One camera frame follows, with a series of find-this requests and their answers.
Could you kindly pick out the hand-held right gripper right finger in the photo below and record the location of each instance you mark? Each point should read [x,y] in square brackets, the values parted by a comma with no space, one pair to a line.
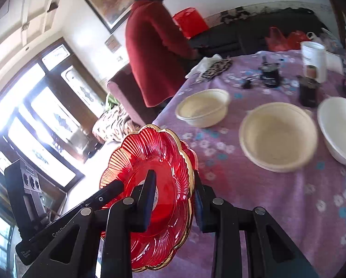
[203,208]

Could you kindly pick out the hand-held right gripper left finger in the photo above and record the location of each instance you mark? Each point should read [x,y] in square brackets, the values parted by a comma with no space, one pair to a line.
[146,202]

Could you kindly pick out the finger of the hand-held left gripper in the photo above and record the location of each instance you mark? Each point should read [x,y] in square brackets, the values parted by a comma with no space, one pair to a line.
[109,192]

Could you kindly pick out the red glass plate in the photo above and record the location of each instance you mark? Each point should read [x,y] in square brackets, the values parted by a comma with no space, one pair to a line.
[161,156]
[192,165]

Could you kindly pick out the cream plastic bowl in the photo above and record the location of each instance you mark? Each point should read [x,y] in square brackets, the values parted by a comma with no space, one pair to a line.
[277,136]
[201,107]

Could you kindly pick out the leaf printed blanket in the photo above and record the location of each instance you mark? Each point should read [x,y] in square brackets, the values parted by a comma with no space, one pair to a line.
[112,124]

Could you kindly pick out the green cloth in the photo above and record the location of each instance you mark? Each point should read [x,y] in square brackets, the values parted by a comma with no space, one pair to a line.
[111,100]

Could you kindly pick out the wooden glass door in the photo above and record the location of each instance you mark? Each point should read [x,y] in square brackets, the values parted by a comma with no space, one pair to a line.
[83,84]

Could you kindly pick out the small black object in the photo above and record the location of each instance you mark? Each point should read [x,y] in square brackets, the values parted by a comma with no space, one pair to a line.
[247,84]

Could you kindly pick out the small black bottle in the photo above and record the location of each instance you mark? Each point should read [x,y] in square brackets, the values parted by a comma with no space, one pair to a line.
[269,78]

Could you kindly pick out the white foam bowl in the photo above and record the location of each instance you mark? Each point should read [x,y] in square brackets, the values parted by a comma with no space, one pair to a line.
[337,127]

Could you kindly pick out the black sofa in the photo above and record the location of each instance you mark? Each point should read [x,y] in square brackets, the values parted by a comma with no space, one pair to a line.
[233,40]

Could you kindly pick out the red plastic bag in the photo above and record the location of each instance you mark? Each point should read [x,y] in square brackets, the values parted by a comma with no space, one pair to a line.
[298,36]
[275,40]

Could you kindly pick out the white plastic jar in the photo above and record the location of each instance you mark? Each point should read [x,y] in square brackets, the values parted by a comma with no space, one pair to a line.
[313,60]

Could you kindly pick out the white tissue pack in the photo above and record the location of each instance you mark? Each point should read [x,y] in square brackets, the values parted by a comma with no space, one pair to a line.
[335,62]

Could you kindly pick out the wall switch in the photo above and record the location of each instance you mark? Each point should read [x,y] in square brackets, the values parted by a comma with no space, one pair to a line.
[120,58]

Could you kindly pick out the wall panel box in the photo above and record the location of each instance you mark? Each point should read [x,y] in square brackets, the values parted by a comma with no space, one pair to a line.
[112,43]

